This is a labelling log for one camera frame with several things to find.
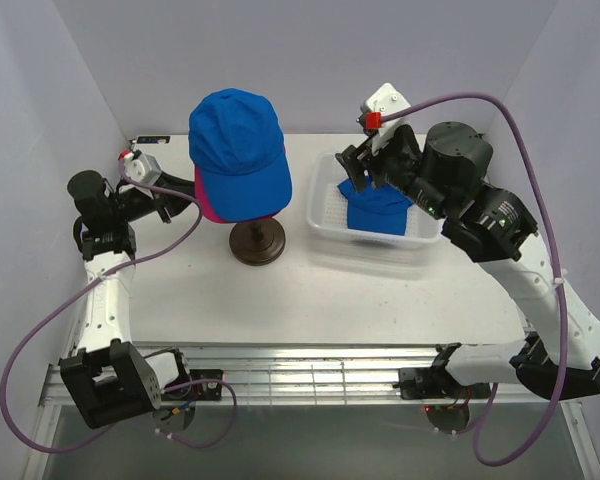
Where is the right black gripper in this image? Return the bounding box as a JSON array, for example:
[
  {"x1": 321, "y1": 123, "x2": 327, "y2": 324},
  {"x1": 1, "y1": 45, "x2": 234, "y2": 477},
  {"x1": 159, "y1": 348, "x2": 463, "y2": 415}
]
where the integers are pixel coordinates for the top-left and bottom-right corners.
[{"x1": 332, "y1": 123, "x2": 447, "y2": 220}]

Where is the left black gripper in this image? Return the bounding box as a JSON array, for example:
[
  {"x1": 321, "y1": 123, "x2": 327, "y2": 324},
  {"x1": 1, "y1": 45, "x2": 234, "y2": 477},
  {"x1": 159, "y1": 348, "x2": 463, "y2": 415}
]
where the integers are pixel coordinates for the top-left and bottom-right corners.
[{"x1": 111, "y1": 170, "x2": 206, "y2": 224}]

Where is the pink cap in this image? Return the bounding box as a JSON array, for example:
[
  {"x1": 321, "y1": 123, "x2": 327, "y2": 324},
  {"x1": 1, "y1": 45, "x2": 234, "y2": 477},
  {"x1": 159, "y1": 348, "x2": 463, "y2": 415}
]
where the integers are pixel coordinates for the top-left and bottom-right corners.
[{"x1": 194, "y1": 164, "x2": 228, "y2": 224}]

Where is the blue cap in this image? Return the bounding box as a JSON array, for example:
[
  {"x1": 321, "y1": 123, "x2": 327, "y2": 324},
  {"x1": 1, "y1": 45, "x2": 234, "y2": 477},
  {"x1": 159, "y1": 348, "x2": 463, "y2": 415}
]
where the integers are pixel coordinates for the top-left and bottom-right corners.
[
  {"x1": 188, "y1": 88, "x2": 293, "y2": 224},
  {"x1": 338, "y1": 178, "x2": 412, "y2": 236}
]

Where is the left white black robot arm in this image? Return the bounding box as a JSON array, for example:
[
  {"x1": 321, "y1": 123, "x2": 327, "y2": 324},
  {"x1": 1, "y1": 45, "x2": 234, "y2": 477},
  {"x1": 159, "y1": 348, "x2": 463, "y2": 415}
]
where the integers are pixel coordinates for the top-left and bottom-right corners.
[{"x1": 59, "y1": 170, "x2": 194, "y2": 429}]

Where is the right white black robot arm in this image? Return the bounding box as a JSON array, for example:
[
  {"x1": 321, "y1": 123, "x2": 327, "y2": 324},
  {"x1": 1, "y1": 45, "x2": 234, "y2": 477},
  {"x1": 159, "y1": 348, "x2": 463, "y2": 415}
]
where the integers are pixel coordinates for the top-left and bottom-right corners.
[{"x1": 335, "y1": 122, "x2": 600, "y2": 400}]

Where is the white plastic basket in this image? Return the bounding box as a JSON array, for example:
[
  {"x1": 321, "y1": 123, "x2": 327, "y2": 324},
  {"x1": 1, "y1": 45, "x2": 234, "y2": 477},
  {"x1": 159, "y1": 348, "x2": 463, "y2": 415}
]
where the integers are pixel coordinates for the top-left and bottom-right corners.
[{"x1": 306, "y1": 153, "x2": 442, "y2": 250}]

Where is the brown round wooden stand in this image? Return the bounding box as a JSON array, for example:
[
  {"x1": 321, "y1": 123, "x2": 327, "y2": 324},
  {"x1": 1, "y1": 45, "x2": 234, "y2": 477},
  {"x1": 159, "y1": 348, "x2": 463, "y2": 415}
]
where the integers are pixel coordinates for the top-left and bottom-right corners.
[{"x1": 229, "y1": 218, "x2": 286, "y2": 266}]

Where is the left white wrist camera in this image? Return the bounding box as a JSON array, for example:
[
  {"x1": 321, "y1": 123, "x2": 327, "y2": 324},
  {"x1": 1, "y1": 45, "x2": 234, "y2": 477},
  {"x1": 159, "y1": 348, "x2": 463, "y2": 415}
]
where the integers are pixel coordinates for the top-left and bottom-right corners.
[{"x1": 118, "y1": 149, "x2": 163, "y2": 186}]

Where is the aluminium rail frame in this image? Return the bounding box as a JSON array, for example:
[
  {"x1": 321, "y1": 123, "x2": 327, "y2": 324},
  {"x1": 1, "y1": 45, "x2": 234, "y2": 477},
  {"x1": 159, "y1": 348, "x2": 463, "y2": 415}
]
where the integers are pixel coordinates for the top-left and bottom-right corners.
[{"x1": 38, "y1": 134, "x2": 581, "y2": 407}]

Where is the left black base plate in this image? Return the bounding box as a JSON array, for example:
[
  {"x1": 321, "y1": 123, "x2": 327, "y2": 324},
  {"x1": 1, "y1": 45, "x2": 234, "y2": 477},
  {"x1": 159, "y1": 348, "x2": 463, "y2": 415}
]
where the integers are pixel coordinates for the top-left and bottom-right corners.
[{"x1": 185, "y1": 369, "x2": 224, "y2": 401}]

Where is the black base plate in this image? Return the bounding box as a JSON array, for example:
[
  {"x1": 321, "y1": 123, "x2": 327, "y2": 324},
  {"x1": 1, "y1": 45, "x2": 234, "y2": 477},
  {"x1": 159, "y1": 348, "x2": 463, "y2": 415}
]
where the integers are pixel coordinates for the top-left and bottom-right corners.
[
  {"x1": 185, "y1": 369, "x2": 224, "y2": 401},
  {"x1": 392, "y1": 343, "x2": 491, "y2": 400}
]

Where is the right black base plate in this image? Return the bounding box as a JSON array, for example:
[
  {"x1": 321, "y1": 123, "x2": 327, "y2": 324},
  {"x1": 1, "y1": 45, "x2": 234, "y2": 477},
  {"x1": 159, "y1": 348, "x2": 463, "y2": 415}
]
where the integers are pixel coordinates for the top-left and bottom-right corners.
[{"x1": 392, "y1": 343, "x2": 491, "y2": 400}]

